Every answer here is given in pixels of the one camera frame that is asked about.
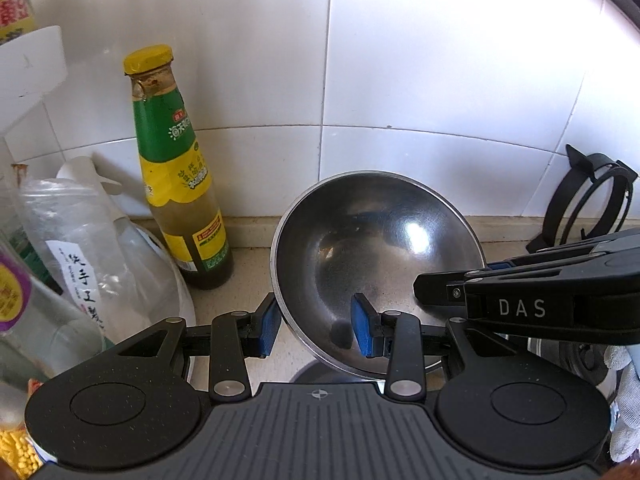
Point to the black stove pot support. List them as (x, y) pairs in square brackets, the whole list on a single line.
[(588, 174)]

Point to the yellow label clear bottle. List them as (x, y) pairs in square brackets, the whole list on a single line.
[(16, 19)]

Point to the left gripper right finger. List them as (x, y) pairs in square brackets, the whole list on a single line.
[(403, 340)]

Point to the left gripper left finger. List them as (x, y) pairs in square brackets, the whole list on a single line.
[(228, 341)]

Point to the yellow cap sauce bottle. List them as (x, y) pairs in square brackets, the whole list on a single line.
[(178, 185)]

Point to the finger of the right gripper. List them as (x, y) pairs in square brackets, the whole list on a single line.
[(441, 294), (500, 265)]

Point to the purple label clear bottle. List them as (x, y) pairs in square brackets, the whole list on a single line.
[(42, 336)]

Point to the white round tray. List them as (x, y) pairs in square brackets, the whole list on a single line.
[(32, 66)]

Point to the yellow chenille cloth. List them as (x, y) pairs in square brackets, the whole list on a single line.
[(18, 453)]

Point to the clear plastic bag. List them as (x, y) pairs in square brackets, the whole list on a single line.
[(119, 274)]

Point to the stainless steel bowl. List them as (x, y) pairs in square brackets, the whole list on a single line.
[(372, 232)]

